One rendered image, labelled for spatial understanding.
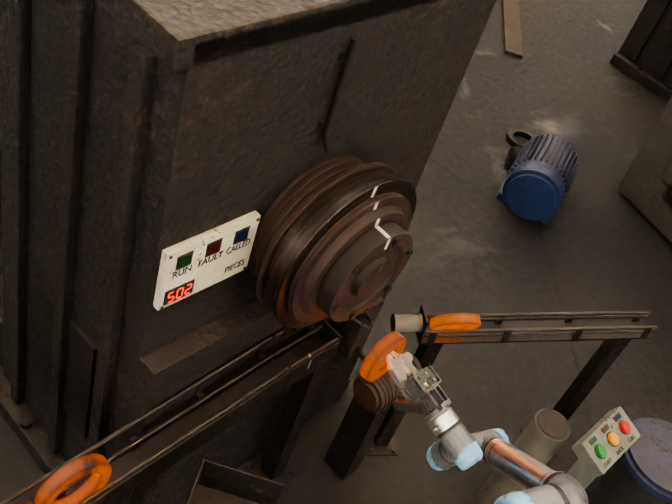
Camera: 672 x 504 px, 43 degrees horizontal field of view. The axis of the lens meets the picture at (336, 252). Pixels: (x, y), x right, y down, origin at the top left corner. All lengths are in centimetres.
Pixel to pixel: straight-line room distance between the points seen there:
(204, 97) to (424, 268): 240
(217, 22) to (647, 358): 295
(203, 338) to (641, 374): 233
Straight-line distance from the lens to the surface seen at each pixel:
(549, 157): 430
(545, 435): 279
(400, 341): 228
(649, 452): 308
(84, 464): 203
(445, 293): 378
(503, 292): 393
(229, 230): 189
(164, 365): 208
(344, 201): 191
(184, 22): 152
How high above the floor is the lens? 253
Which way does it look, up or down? 42 degrees down
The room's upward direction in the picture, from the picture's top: 20 degrees clockwise
